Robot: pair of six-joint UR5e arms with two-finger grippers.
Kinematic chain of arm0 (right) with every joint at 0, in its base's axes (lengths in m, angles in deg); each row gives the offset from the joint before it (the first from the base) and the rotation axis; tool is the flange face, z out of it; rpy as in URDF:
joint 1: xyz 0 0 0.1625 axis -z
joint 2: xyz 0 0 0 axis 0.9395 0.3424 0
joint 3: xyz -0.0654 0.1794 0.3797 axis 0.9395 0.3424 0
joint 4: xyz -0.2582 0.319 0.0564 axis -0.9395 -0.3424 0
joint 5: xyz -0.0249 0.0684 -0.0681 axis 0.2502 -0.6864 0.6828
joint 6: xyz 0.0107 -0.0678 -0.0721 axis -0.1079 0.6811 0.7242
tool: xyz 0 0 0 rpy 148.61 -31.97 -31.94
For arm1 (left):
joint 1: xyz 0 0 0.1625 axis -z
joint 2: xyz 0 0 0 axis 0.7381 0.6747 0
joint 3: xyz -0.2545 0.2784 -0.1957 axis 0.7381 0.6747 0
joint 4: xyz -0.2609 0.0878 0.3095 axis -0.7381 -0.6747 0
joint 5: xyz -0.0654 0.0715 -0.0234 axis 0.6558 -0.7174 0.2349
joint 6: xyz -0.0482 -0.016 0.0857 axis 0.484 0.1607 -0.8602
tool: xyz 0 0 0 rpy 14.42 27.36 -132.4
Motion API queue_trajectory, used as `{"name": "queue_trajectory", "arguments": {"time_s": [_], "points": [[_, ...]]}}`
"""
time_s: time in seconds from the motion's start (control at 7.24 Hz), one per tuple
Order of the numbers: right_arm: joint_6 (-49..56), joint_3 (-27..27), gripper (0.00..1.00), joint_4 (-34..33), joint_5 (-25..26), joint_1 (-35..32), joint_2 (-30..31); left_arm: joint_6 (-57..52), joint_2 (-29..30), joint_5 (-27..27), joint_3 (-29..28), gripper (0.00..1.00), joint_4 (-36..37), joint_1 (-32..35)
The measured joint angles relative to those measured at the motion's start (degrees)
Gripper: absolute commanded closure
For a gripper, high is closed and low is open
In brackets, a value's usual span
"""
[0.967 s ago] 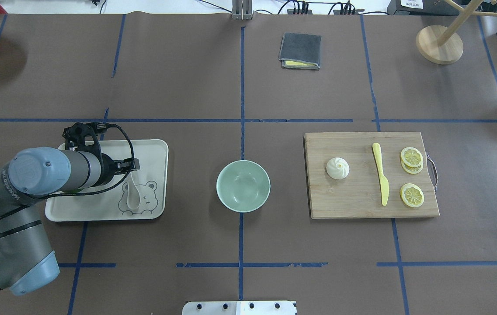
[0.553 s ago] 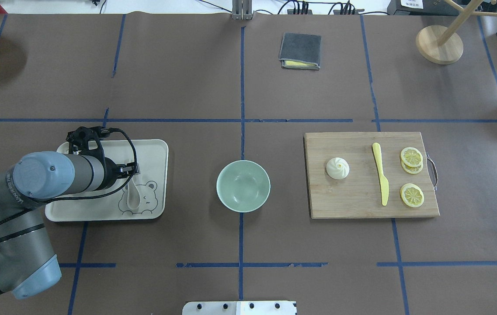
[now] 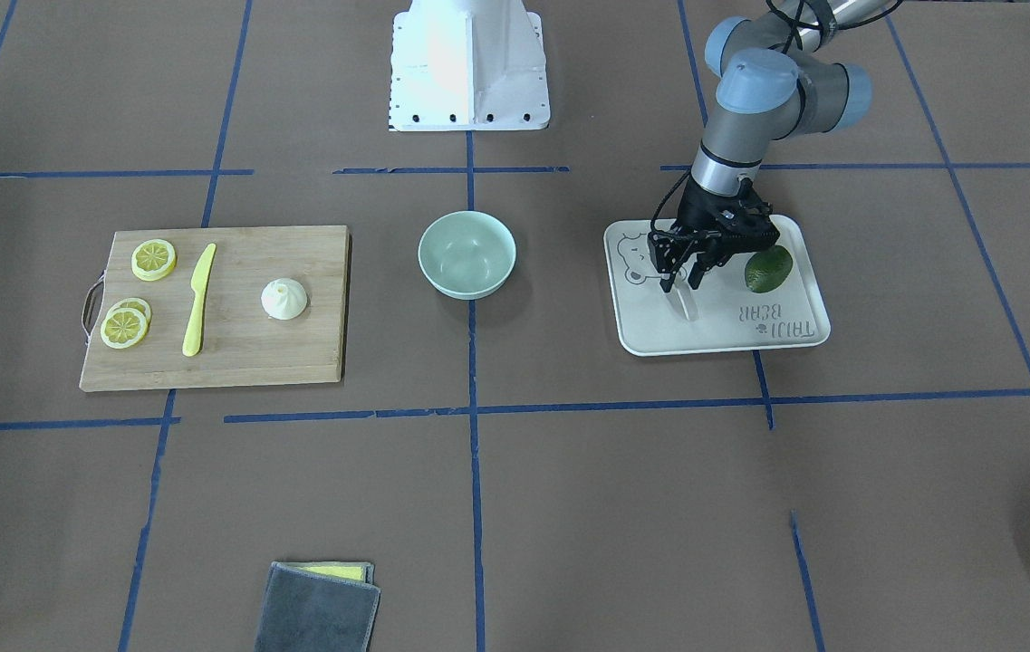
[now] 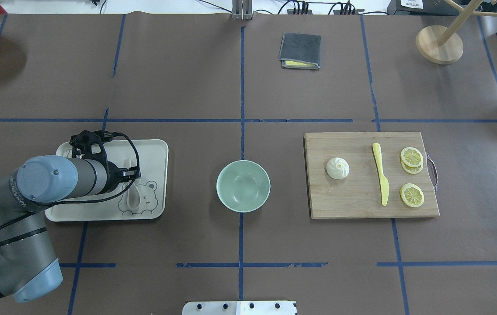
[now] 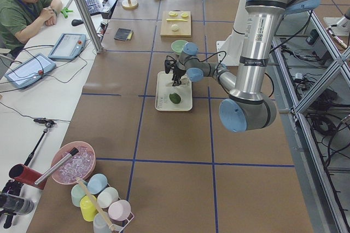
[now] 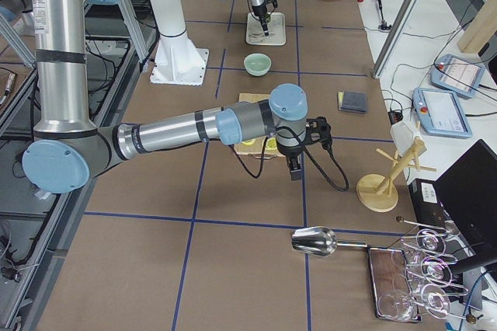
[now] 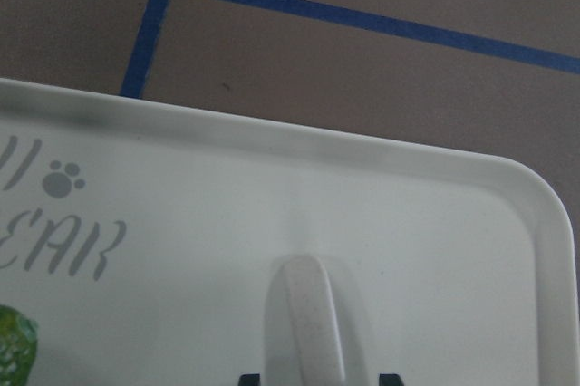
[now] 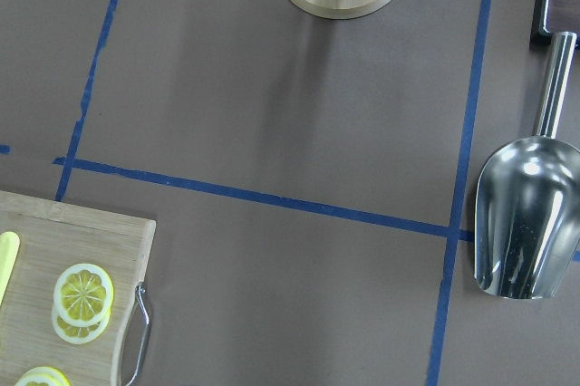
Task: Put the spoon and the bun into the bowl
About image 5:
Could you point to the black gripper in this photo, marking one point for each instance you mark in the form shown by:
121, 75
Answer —
179, 71

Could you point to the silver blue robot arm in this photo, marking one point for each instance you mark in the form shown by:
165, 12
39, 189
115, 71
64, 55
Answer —
246, 107

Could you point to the light green ceramic bowl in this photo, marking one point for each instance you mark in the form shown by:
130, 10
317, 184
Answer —
177, 46

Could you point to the pink bowl with ice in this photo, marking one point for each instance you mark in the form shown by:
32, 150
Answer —
81, 165

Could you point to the white bear serving tray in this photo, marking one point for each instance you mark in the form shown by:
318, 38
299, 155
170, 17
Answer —
164, 88

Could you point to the bamboo cutting board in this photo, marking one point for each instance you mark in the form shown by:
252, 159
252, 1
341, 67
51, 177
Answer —
184, 27

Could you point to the yellow plastic knife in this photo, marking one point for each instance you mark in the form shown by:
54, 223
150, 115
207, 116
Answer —
173, 20

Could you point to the lemon slice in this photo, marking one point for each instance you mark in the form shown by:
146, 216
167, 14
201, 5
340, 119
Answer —
172, 13
184, 15

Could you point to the grey yellow folded cloth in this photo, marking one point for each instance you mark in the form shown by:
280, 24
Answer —
123, 34

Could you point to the black keyboard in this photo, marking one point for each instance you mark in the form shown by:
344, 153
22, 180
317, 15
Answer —
94, 6

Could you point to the black computer mouse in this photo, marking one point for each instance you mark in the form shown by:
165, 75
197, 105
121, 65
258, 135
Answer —
76, 22

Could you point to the metal muddler tool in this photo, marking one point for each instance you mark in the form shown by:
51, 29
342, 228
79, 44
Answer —
50, 171

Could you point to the blue plastic cup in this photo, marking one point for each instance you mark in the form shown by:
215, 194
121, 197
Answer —
97, 183

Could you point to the white plastic cup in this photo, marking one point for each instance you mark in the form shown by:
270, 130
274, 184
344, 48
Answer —
107, 197

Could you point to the pink plastic cup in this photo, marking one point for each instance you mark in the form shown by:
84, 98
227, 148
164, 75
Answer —
119, 210

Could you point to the blue teach pendant tablet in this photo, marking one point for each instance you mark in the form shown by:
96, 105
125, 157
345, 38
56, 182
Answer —
30, 71

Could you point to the green plastic cup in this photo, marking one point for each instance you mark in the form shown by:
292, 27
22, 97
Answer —
77, 193

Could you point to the yellow plastic cup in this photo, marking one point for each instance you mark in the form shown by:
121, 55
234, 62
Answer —
87, 209

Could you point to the clear plastic cup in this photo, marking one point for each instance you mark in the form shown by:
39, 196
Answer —
100, 225

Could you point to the seated person green shirt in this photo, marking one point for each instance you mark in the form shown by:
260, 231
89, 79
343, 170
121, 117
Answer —
22, 19

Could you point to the red bottle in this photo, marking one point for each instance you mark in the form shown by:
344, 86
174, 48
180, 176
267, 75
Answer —
26, 175

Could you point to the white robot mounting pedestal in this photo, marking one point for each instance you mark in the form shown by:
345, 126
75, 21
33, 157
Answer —
229, 51

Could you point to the aluminium frame post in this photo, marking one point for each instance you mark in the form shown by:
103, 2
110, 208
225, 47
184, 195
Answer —
89, 25

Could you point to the black camera tripod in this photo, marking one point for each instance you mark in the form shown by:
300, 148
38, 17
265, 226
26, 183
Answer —
10, 194

